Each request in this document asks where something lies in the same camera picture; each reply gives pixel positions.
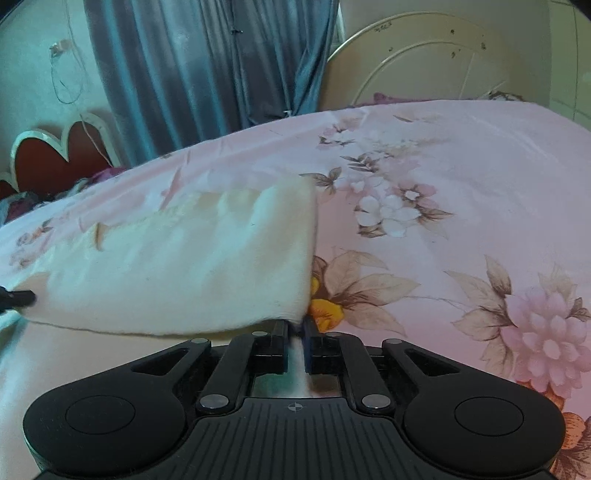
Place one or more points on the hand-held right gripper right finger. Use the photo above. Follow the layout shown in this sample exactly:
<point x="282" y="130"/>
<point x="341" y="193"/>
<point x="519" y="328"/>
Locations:
<point x="313" y="356"/>

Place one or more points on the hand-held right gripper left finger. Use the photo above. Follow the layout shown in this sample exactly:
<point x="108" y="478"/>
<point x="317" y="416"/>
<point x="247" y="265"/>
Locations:
<point x="278" y="347"/>

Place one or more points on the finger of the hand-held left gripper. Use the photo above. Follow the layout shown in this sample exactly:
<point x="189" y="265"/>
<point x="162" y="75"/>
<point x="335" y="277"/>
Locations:
<point x="18" y="297"/>

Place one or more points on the cream white cloth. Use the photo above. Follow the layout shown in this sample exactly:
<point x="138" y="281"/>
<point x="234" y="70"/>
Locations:
<point x="184" y="272"/>

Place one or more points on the pile of colourful clothes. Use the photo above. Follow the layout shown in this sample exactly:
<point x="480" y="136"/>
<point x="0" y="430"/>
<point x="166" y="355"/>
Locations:
<point x="27" y="198"/>

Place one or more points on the red heart-shaped headboard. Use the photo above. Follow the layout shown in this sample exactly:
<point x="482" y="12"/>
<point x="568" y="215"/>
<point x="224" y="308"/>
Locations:
<point x="55" y="159"/>

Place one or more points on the pink floral bed sheet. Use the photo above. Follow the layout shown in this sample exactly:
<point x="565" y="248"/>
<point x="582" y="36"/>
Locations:
<point x="443" y="194"/>

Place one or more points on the purple pillow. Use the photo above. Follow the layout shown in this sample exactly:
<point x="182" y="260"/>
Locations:
<point x="392" y="98"/>

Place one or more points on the blue-grey curtain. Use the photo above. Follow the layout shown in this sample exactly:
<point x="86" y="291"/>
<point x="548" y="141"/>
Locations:
<point x="198" y="64"/>

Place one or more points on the cream round metal headboard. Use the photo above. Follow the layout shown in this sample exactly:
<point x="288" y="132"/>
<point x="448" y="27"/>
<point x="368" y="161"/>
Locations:
<point x="429" y="64"/>

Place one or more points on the patterned pillow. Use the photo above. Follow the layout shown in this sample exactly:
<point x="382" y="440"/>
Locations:
<point x="505" y="96"/>

